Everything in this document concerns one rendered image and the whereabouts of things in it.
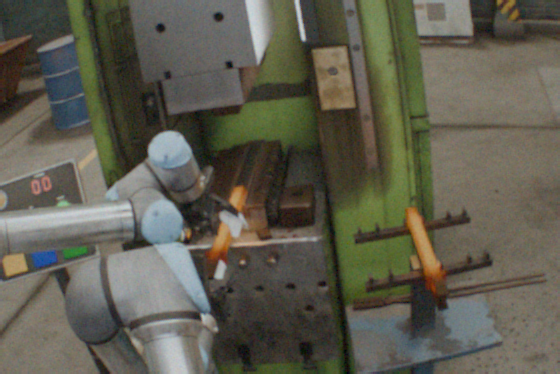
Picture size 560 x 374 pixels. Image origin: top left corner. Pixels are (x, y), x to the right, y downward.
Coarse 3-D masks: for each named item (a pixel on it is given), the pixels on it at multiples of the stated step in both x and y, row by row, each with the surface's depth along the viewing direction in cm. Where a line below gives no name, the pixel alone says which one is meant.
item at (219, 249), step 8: (240, 192) 171; (232, 200) 168; (240, 200) 168; (224, 224) 157; (224, 232) 153; (216, 240) 150; (224, 240) 150; (216, 248) 147; (224, 248) 147; (208, 256) 144; (216, 256) 143; (224, 256) 144; (208, 264) 140; (216, 264) 140; (208, 272) 137
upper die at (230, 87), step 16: (176, 80) 153; (192, 80) 153; (208, 80) 152; (224, 80) 152; (240, 80) 152; (176, 96) 155; (192, 96) 155; (208, 96) 154; (224, 96) 154; (240, 96) 154; (176, 112) 157
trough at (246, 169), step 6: (252, 144) 203; (258, 144) 203; (252, 150) 201; (258, 150) 200; (246, 156) 195; (252, 156) 197; (246, 162) 193; (252, 162) 193; (246, 168) 190; (252, 168) 189; (240, 174) 185; (246, 174) 186; (240, 180) 183; (246, 180) 183; (240, 186) 180; (246, 186) 179
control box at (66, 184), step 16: (32, 176) 160; (48, 176) 161; (64, 176) 162; (80, 176) 170; (16, 192) 159; (32, 192) 159; (48, 192) 161; (64, 192) 162; (80, 192) 163; (0, 208) 157; (16, 208) 158; (32, 208) 159; (80, 256) 161; (96, 256) 162; (0, 272) 155; (32, 272) 157
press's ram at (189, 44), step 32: (128, 0) 144; (160, 0) 143; (192, 0) 143; (224, 0) 142; (256, 0) 155; (160, 32) 148; (192, 32) 147; (224, 32) 146; (256, 32) 151; (160, 64) 151; (192, 64) 151; (224, 64) 150; (256, 64) 149
